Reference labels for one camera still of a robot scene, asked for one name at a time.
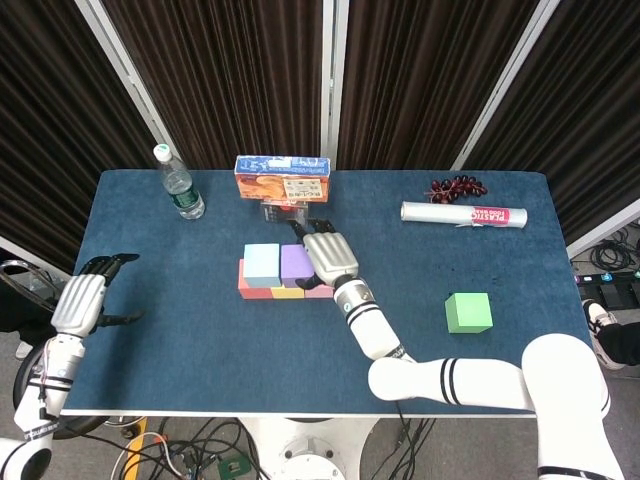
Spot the clear plastic water bottle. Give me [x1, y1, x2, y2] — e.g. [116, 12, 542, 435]
[152, 143, 206, 221]

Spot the red foam cube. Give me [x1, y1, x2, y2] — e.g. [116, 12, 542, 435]
[237, 258, 275, 300]

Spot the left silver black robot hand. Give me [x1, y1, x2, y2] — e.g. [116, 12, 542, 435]
[51, 253, 146, 337]

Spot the dark red grape bunch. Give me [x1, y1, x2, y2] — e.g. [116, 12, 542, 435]
[424, 174, 489, 205]

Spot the person leg with white sneaker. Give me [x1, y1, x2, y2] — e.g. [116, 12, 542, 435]
[582, 298, 640, 371]

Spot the orange bread snack box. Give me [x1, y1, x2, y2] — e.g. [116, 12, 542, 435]
[234, 155, 332, 204]

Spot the dark pleated partition panel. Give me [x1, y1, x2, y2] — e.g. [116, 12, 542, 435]
[0, 0, 169, 276]
[332, 0, 561, 171]
[452, 0, 640, 256]
[74, 0, 336, 171]

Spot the green circuit board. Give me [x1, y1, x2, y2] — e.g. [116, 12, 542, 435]
[217, 457, 249, 480]

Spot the black floor cable bundle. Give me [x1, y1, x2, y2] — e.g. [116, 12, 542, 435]
[379, 417, 441, 480]
[107, 417, 266, 480]
[589, 224, 640, 274]

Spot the blue felt table cover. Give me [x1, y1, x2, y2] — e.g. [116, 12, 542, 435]
[37, 169, 614, 417]

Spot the light blue foam cube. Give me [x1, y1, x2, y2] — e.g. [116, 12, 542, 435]
[243, 243, 282, 289]

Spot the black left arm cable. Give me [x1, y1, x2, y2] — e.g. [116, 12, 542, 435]
[35, 377, 51, 424]

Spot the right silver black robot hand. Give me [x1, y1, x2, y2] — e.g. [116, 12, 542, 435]
[287, 217, 361, 291]

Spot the green foam cube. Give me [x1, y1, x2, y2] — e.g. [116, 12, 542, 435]
[444, 292, 494, 335]

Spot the purple foam cube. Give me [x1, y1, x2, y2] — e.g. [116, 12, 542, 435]
[279, 243, 317, 290]

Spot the plastic food wrap roll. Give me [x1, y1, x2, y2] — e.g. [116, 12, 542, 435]
[399, 200, 529, 231]

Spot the small dark product box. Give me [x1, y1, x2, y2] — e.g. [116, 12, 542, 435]
[259, 199, 310, 226]

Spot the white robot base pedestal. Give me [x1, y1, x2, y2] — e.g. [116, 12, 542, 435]
[239, 417, 381, 480]

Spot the metal chair frame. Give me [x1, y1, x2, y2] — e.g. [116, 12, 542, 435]
[0, 259, 66, 296]

